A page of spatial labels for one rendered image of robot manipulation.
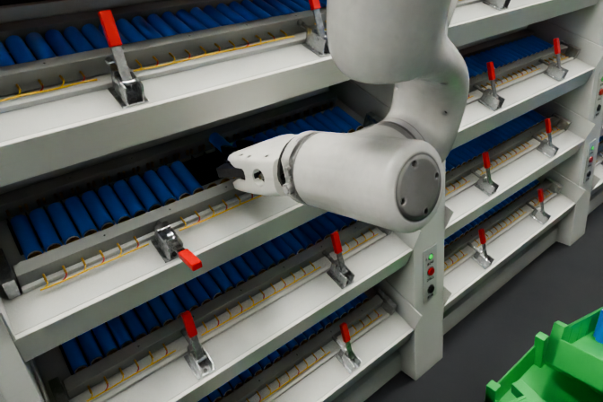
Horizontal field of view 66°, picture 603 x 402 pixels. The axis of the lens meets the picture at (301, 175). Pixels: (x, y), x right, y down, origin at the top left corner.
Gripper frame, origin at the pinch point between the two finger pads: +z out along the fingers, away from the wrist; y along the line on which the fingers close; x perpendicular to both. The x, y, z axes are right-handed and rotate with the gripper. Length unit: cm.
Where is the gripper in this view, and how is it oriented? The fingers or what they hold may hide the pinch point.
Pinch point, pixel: (239, 154)
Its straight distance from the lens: 66.1
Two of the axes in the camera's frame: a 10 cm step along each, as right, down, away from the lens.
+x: -2.0, -9.3, -3.1
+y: 7.7, -3.4, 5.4
